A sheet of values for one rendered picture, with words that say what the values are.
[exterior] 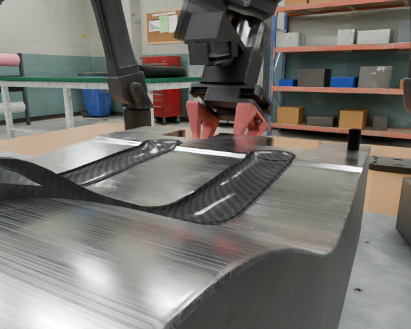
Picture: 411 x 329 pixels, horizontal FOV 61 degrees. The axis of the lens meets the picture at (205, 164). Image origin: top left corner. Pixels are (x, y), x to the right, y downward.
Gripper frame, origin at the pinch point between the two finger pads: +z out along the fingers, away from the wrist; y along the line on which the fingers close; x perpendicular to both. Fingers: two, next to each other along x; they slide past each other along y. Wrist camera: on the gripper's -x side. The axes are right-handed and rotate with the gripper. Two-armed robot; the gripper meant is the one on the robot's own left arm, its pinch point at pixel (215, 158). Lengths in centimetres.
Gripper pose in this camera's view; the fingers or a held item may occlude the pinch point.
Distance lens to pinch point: 46.2
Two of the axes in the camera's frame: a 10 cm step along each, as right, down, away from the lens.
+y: 8.6, 1.3, -4.9
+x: 4.5, 2.8, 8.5
